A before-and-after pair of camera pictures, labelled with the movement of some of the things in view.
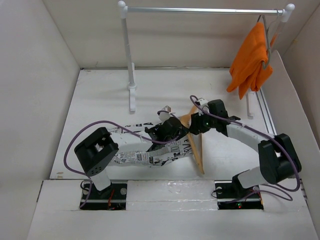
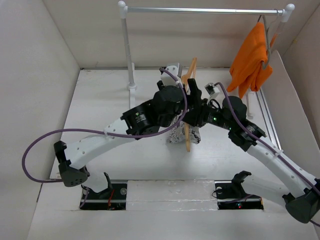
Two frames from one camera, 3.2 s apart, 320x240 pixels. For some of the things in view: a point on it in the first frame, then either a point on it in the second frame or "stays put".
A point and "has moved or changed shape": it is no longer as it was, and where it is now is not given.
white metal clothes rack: [287, 10] stays put
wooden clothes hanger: [187, 116] to [185, 78]
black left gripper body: [179, 134] to [166, 123]
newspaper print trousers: [134, 147] has moved or changed shape
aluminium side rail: [266, 112] stays put
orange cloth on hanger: [246, 69] stays put
